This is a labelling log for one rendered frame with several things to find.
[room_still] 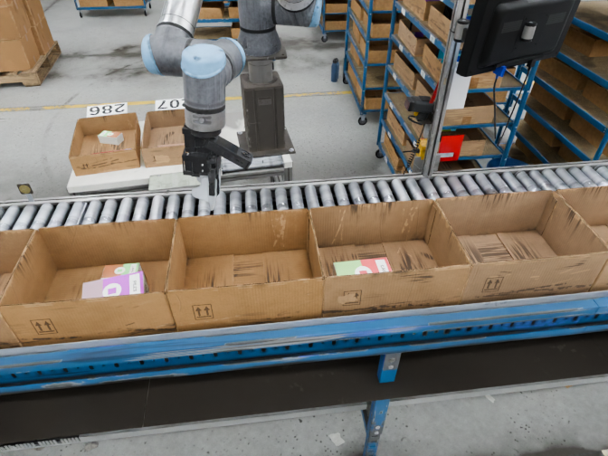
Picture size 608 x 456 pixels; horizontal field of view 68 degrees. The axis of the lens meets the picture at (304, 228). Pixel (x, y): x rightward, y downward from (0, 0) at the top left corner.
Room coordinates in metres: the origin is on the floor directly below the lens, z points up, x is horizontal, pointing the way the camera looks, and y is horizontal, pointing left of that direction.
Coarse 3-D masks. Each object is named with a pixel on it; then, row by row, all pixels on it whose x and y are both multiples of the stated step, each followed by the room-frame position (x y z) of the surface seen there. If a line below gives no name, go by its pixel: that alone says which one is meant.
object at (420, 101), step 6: (414, 96) 1.78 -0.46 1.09; (420, 96) 1.78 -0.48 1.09; (426, 96) 1.79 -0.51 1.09; (408, 102) 1.74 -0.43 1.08; (414, 102) 1.73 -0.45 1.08; (420, 102) 1.74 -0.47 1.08; (426, 102) 1.74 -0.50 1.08; (408, 108) 1.73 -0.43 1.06; (414, 108) 1.73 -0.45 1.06; (420, 108) 1.73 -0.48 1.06; (426, 108) 1.73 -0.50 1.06; (432, 108) 1.74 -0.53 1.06; (414, 114) 1.76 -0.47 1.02; (420, 114) 1.75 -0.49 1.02; (426, 114) 1.75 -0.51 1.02; (420, 120) 1.74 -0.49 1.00
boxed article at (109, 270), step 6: (120, 264) 0.95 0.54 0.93; (126, 264) 0.95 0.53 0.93; (132, 264) 0.95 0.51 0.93; (138, 264) 0.95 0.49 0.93; (108, 270) 0.93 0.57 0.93; (114, 270) 0.93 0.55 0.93; (120, 270) 0.93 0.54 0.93; (126, 270) 0.93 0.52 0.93; (132, 270) 0.93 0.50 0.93; (138, 270) 0.94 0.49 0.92; (102, 276) 0.90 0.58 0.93; (108, 276) 0.90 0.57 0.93; (114, 276) 0.90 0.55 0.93
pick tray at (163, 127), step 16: (160, 112) 2.15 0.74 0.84; (176, 112) 2.16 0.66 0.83; (144, 128) 1.96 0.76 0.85; (160, 128) 2.13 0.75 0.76; (176, 128) 2.13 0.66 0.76; (144, 144) 1.86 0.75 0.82; (160, 144) 1.97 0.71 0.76; (144, 160) 1.77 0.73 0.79; (160, 160) 1.78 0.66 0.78; (176, 160) 1.79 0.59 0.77
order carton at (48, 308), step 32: (96, 224) 1.00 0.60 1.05; (128, 224) 1.01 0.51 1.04; (160, 224) 1.02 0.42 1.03; (32, 256) 0.90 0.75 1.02; (64, 256) 0.98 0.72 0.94; (96, 256) 0.99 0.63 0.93; (128, 256) 1.00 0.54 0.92; (160, 256) 1.01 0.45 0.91; (32, 288) 0.83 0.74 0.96; (64, 288) 0.90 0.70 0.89; (160, 288) 0.90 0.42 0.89; (32, 320) 0.70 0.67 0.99; (64, 320) 0.71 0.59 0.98; (96, 320) 0.72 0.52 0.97; (128, 320) 0.73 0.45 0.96; (160, 320) 0.73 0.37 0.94
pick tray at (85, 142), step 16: (80, 128) 2.03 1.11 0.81; (96, 128) 2.08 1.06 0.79; (112, 128) 2.10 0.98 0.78; (128, 128) 2.12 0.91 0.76; (80, 144) 1.93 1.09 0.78; (96, 144) 1.97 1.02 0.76; (112, 144) 1.96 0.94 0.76; (128, 144) 1.97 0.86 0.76; (80, 160) 1.70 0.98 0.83; (96, 160) 1.72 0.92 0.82; (112, 160) 1.74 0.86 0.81; (128, 160) 1.76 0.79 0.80
